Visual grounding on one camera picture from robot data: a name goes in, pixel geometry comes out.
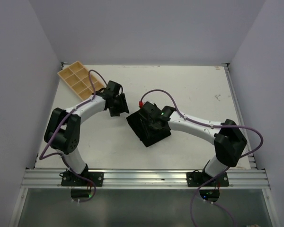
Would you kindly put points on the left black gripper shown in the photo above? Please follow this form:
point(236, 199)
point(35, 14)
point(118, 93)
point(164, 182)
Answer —
point(116, 112)

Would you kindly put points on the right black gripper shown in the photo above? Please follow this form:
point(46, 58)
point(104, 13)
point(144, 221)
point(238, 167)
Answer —
point(158, 131)

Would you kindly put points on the black underwear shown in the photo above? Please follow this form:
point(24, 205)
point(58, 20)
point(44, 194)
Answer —
point(143, 130)

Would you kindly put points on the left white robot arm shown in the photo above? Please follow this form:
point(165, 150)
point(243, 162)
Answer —
point(63, 130)

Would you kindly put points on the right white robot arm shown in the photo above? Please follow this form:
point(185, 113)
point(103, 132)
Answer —
point(227, 139)

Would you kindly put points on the wooden compartment tray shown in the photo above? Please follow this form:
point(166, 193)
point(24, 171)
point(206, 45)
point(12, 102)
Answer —
point(76, 77)

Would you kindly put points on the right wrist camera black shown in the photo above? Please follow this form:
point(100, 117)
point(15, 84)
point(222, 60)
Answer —
point(149, 111)

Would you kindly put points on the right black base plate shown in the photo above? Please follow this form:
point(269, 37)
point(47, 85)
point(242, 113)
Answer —
point(196, 178)

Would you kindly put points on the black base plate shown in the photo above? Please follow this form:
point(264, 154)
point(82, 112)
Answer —
point(196, 178)
point(89, 179)

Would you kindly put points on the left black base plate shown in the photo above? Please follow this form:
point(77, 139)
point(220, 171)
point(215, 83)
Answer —
point(89, 179)

